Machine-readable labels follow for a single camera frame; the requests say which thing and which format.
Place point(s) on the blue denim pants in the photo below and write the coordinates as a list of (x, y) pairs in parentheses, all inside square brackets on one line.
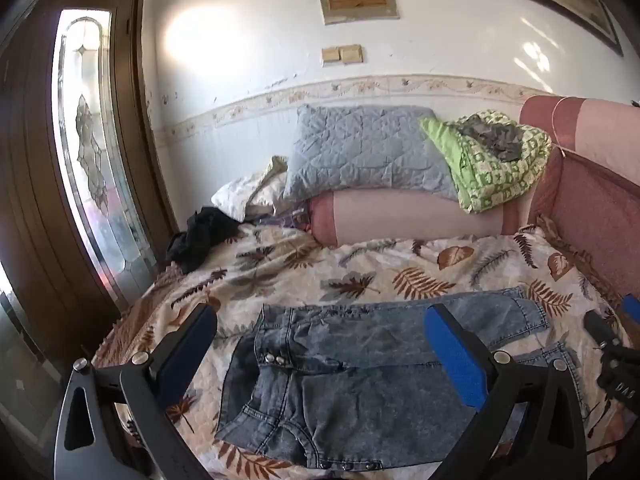
[(350, 375)]

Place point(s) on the pink bolster cushion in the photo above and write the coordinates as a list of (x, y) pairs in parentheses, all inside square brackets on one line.
[(400, 220)]

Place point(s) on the cream pillow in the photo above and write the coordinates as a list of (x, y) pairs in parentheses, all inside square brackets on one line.
[(235, 195)]

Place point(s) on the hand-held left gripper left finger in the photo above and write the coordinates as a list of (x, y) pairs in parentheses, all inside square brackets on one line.
[(187, 345)]

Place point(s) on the green patterned folded blanket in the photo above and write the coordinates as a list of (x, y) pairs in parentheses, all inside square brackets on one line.
[(480, 180)]

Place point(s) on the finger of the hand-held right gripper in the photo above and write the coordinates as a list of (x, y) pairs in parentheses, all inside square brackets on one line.
[(632, 305), (597, 327)]

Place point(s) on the beige wall switch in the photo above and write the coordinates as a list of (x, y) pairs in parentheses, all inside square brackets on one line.
[(331, 56), (352, 54)]

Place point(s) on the purple patterned cloth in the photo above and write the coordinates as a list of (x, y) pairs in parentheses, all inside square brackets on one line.
[(287, 220)]

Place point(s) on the wooden stained glass door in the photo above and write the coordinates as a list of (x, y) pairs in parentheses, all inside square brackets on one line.
[(30, 160)]

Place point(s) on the grey quilted pillow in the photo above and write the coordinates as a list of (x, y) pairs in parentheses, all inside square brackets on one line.
[(365, 150)]

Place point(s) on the pink sofa backrest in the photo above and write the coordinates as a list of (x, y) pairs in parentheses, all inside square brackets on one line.
[(590, 200)]

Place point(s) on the black crumpled cloth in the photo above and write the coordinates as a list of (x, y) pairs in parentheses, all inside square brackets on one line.
[(200, 240)]

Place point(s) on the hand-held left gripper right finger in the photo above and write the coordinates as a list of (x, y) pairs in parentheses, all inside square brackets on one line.
[(455, 360)]

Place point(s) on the leaf print blanket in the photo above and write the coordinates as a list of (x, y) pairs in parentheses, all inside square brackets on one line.
[(300, 270)]

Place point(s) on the grey crumpled cloth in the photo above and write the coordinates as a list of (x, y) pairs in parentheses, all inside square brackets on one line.
[(492, 137)]

